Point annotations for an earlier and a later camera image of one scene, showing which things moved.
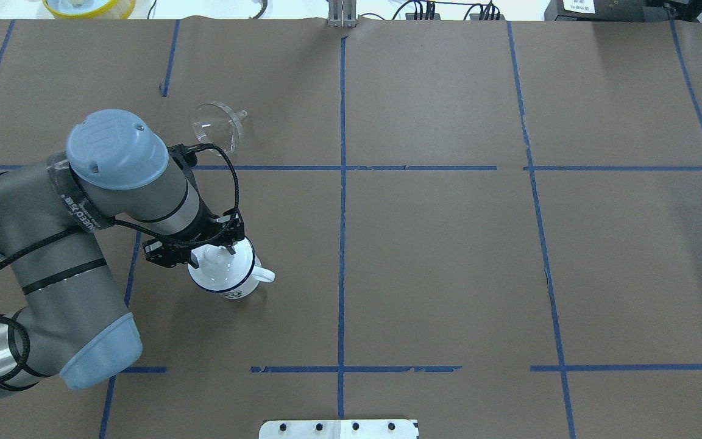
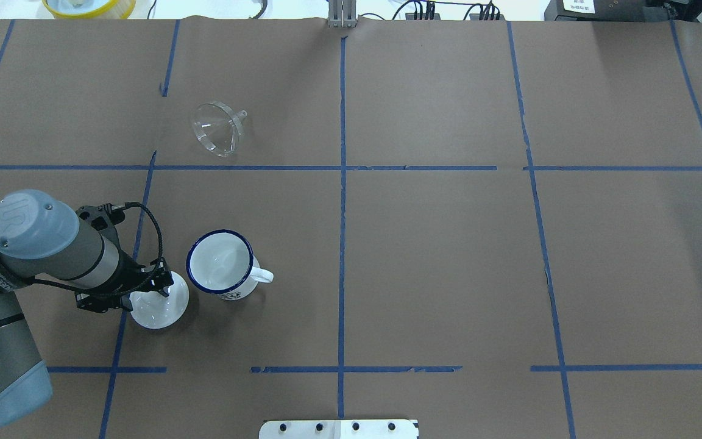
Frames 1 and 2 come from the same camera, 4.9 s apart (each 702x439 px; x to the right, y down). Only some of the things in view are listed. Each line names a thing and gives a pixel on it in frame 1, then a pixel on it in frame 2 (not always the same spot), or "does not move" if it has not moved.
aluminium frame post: (342, 13) does not move
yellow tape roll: (120, 10) does not move
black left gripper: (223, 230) → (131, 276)
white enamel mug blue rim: (235, 275) does not move
